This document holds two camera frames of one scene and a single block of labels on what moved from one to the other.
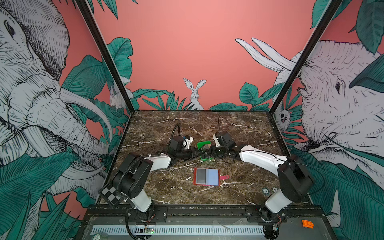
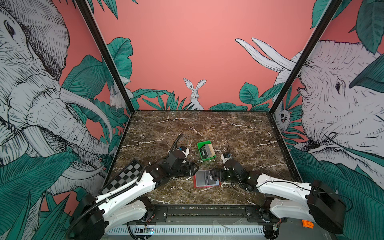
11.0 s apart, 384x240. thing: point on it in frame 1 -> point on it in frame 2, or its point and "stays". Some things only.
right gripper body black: x=219 y=152 -> x=225 y=176
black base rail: x=204 y=215 stays
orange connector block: x=307 y=224 stays
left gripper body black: x=186 y=154 -> x=187 y=170
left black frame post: x=108 y=51 stays
